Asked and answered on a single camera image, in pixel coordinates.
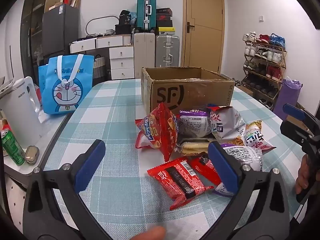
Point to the white electric kettle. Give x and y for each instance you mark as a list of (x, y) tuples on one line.
[(20, 112)]

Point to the purple white foil snack bag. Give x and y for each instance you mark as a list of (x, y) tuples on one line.
[(246, 156)]

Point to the red horn chip bag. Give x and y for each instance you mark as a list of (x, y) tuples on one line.
[(160, 130)]

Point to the woven laundry basket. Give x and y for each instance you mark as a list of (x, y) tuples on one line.
[(99, 67)]

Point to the stack of black shoe boxes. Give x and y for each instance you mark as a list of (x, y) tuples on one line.
[(165, 21)]

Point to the red white-backed wafer packet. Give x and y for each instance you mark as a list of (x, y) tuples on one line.
[(203, 166)]

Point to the yellow white noodle snack bag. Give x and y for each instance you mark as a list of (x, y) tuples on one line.
[(257, 137)]

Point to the clear cracker packet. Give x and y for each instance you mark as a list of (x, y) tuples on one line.
[(193, 148)]

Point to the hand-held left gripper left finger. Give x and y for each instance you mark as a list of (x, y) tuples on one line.
[(88, 165)]

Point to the brown cardboard box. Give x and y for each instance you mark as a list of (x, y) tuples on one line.
[(195, 90)]

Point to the white desk drawers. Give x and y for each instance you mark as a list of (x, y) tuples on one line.
[(100, 42)]

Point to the large white crinkled snack bag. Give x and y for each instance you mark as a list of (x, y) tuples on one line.
[(225, 122)]

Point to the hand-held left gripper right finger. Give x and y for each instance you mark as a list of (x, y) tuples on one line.
[(223, 167)]

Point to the white three-drawer cabinet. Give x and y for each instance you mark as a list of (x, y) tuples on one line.
[(122, 63)]

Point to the teal suitcase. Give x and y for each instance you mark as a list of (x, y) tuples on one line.
[(146, 11)]

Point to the red black wafer packet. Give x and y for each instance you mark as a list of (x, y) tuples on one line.
[(180, 180)]

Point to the green drink can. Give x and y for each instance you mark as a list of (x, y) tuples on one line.
[(12, 147)]

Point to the person's right hand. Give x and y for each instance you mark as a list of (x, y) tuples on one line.
[(302, 175)]

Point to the small purple white snack bag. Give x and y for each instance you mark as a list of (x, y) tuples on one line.
[(193, 122)]

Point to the silver suitcase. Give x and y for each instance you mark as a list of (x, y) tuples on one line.
[(167, 51)]

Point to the black bag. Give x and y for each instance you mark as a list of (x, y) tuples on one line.
[(125, 17)]

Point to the beige suitcase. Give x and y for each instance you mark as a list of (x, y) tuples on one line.
[(144, 55)]

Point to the small beige case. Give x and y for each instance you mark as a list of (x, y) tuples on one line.
[(32, 155)]

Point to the dark grey fridge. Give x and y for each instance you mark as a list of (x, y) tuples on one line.
[(60, 27)]

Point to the wooden door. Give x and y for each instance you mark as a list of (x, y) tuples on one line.
[(203, 25)]

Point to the shoe rack with shoes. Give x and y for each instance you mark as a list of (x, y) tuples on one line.
[(265, 70)]

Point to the purple rolled mat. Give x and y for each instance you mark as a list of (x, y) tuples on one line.
[(287, 100)]

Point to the person's left hand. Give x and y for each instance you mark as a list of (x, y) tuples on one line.
[(150, 233)]

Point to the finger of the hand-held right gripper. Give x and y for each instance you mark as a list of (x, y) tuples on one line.
[(292, 132), (293, 111)]

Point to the blue cartoon cat tote bag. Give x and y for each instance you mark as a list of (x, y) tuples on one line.
[(66, 85)]

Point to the dark glass cabinet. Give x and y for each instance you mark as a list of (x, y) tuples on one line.
[(31, 25)]

